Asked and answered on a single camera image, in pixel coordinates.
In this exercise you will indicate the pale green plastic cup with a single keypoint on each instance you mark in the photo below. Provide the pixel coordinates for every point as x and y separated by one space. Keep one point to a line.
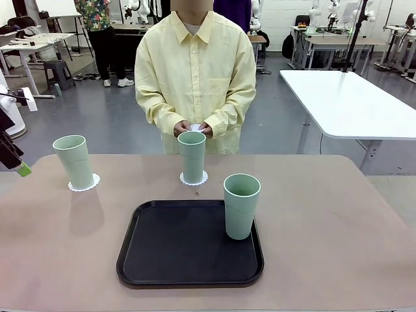
240 217
192 162
76 165

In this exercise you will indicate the white cylindrical air purifier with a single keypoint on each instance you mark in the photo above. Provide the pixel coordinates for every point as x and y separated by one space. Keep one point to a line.
16 122

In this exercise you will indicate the white whiteboard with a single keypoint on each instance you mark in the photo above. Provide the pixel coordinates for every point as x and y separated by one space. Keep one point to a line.
55 6

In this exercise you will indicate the black stand pole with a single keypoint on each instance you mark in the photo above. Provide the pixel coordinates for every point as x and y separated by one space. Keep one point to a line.
356 32

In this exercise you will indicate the black backpack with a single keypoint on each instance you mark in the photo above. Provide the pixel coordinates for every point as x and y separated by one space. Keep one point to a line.
287 45

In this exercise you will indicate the white desk with equipment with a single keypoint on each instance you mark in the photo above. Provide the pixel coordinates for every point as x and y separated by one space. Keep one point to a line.
395 29

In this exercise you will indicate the person in yellow shirt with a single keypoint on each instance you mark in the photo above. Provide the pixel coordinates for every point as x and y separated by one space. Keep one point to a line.
195 65

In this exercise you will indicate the person in floral shirt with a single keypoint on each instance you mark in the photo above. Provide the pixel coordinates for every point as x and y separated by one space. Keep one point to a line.
97 16

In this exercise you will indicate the dark desk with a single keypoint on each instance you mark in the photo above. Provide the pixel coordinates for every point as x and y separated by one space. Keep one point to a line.
126 32

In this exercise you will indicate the wooden top desk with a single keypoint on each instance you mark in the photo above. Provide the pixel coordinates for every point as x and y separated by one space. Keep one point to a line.
338 41

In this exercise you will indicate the black plastic serving tray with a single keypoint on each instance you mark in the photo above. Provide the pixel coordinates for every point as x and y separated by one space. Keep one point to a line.
182 247

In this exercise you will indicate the person's right hand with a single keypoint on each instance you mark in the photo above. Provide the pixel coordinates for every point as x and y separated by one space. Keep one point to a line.
181 127

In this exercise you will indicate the small grey-green bottle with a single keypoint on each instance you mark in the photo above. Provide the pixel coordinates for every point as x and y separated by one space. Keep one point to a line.
58 90

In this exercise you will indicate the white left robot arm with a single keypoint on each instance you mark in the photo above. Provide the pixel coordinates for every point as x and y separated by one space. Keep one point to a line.
3 88

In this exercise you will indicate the person's left forearm yellow sleeve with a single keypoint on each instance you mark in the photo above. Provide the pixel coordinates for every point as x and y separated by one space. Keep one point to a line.
230 112

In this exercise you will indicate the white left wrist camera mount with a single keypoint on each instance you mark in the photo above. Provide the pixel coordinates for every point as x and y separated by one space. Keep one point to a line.
30 102

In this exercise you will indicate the small brown side table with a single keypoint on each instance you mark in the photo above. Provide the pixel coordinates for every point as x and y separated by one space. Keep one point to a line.
258 38

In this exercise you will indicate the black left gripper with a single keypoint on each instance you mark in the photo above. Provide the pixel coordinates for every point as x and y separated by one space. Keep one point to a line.
6 120

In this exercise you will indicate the person's left hand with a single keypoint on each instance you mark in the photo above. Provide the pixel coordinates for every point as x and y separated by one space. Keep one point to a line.
209 130

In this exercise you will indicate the black bag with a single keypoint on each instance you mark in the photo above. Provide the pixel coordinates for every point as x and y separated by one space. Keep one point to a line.
19 22

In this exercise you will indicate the person in purple top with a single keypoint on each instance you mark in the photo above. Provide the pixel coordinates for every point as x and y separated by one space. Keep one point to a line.
237 11

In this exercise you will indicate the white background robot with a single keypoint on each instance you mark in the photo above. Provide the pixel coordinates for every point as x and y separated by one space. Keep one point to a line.
139 8

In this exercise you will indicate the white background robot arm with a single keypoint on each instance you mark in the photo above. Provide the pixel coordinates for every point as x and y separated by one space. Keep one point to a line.
369 14
314 13

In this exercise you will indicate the person's right forearm yellow sleeve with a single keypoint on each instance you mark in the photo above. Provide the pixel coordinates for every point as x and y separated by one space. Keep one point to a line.
161 112

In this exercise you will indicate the grey plastic stool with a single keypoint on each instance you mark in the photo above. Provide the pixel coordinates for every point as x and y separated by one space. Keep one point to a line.
58 66

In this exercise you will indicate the white scalloped paper coaster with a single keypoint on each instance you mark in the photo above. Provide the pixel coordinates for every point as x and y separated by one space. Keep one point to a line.
95 182
196 126
203 180

